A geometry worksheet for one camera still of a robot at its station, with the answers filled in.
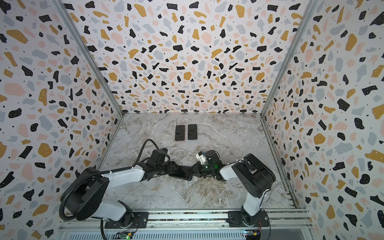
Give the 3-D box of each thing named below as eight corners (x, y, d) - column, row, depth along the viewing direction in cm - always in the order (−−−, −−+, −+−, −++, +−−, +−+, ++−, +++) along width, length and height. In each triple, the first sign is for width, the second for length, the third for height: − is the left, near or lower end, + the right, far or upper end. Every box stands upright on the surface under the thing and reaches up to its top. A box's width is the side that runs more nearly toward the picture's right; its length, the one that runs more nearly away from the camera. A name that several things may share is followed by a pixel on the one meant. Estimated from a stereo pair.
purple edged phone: (186, 139, 109) (186, 137, 107) (188, 126, 117) (187, 124, 115) (197, 139, 109) (197, 137, 107) (197, 126, 117) (197, 124, 115)
